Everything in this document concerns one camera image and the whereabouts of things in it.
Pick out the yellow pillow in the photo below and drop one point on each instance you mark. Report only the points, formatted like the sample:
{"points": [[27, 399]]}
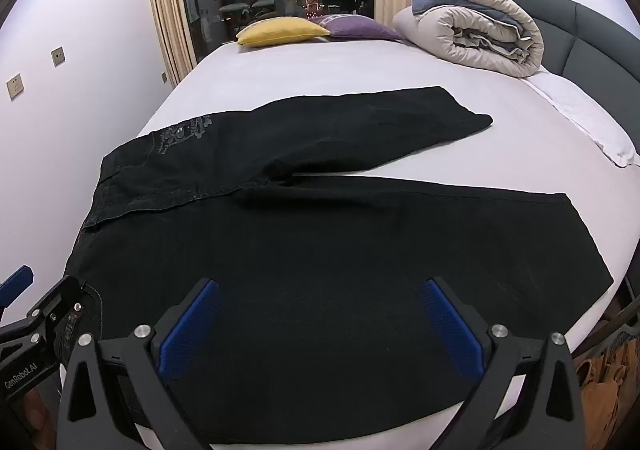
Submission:
{"points": [[280, 31]]}

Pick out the dark metal rack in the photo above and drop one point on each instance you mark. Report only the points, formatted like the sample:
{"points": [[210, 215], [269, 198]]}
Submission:
{"points": [[622, 310]]}

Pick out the black pants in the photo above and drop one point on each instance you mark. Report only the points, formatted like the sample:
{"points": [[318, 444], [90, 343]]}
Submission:
{"points": [[300, 230]]}

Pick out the rolled beige duvet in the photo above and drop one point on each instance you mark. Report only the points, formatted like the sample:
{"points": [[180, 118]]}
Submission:
{"points": [[465, 24]]}

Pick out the grey padded headboard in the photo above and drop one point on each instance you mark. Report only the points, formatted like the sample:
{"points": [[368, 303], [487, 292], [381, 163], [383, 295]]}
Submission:
{"points": [[590, 39]]}

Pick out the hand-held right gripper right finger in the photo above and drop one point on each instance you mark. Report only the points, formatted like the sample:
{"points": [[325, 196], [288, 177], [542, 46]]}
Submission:
{"points": [[452, 330]]}

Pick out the white bed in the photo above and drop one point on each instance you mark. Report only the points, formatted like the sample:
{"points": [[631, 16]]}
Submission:
{"points": [[350, 64]]}

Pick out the brown garment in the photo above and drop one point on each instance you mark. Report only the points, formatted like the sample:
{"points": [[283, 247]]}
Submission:
{"points": [[605, 395]]}

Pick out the flat white pillow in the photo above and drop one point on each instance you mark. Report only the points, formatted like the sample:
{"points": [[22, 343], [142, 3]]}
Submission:
{"points": [[585, 114]]}

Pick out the purple pillow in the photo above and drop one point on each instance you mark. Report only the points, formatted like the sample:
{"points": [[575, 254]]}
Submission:
{"points": [[357, 25]]}

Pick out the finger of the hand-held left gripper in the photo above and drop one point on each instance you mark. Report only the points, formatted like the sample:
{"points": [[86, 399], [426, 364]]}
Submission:
{"points": [[56, 306], [15, 284]]}

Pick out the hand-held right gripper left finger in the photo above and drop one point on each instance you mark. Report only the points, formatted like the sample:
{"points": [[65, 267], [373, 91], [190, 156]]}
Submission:
{"points": [[187, 332]]}

